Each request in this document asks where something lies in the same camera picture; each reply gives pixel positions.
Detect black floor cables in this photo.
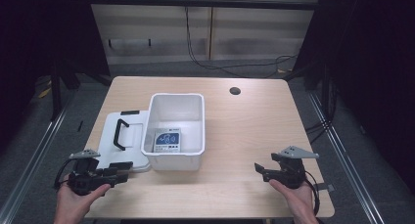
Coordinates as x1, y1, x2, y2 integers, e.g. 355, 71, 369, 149
304, 118, 331, 146

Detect yellow floor tape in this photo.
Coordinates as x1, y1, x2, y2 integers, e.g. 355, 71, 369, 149
37, 81, 53, 100

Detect black metal stand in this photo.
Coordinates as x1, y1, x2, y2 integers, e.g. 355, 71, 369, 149
48, 63, 64, 122
320, 63, 338, 121

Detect black wall cable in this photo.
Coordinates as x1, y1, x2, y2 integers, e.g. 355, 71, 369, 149
183, 0, 299, 79

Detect black horizontal bar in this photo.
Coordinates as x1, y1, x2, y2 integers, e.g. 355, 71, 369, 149
87, 0, 320, 12

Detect person's left hand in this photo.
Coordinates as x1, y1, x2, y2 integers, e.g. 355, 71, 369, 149
53, 182, 113, 222

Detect white lid with black handle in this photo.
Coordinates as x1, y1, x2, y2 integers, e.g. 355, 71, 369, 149
96, 110, 152, 174

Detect grey tape strip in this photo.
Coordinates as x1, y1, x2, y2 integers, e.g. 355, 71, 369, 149
315, 182, 336, 193

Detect person's right hand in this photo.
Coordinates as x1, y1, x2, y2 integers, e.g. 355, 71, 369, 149
268, 178, 316, 220

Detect white plastic storage box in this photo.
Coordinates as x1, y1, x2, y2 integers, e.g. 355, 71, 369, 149
140, 92, 207, 172

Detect white and blue packet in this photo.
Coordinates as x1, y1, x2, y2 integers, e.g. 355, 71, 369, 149
153, 127, 182, 154

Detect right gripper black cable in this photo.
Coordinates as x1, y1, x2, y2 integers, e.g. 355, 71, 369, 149
303, 169, 322, 217

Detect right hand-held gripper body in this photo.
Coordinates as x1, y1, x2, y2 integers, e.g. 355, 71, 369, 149
269, 145, 320, 190

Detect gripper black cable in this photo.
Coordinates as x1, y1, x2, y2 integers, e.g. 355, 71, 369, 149
53, 157, 78, 191
303, 169, 322, 217

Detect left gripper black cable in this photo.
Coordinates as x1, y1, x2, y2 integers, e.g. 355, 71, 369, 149
53, 157, 78, 191

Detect metal floor rail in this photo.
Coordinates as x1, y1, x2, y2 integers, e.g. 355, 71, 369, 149
307, 92, 388, 224
0, 92, 78, 224

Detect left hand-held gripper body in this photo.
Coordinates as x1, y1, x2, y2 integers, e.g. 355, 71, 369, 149
67, 148, 115, 197

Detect black curtain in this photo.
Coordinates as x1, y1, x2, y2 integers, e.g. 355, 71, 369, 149
283, 0, 415, 189
0, 0, 112, 155

